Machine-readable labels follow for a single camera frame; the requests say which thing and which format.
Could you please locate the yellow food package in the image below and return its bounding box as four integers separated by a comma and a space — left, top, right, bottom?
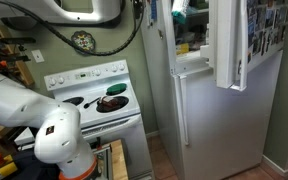
175, 43, 190, 56

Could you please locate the black stove burner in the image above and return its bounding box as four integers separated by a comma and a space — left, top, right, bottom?
95, 95, 130, 114
62, 96, 85, 107

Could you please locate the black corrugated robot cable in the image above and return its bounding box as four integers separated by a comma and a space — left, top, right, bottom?
0, 0, 147, 57

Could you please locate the white fridge door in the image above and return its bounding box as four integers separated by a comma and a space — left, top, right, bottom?
172, 49, 284, 180
199, 0, 288, 92

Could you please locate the black spoon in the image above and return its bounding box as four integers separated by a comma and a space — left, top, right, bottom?
83, 97, 102, 110

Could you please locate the photo magnet cluster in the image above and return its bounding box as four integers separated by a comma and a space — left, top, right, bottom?
246, 0, 288, 64

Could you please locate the black stand with orange clamps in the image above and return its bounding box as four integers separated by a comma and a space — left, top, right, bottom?
0, 35, 37, 70

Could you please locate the white electric stove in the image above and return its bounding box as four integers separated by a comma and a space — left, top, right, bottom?
13, 59, 155, 180

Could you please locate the brown wooden rack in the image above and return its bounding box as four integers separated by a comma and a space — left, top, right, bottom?
0, 23, 36, 88

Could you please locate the white light switch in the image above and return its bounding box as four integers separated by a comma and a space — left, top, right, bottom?
31, 49, 46, 64

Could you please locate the dark blue storage box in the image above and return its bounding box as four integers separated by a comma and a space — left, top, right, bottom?
3, 149, 62, 180

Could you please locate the colourful decorative wall plate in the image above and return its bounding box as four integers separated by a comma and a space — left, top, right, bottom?
70, 30, 97, 54

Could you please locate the wooden robot mounting board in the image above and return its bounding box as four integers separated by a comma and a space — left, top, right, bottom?
108, 139, 129, 180

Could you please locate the white upper fridge door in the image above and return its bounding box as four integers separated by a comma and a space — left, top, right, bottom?
199, 0, 288, 92

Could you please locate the aluminium profile frame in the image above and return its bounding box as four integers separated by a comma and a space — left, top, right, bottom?
90, 143, 114, 180

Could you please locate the white refrigerator cabinet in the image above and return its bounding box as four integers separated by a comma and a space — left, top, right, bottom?
137, 0, 285, 180

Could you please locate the white lower fridge door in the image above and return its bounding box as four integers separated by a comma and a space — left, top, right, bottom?
172, 49, 284, 180

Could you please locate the blue paper note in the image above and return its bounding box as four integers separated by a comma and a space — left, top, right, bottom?
150, 0, 158, 23

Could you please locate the brown sauce bottle white cap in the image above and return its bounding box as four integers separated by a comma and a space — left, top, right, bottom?
100, 95, 120, 111

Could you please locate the green leaf-shaped lid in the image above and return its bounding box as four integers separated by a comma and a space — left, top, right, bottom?
105, 82, 128, 96

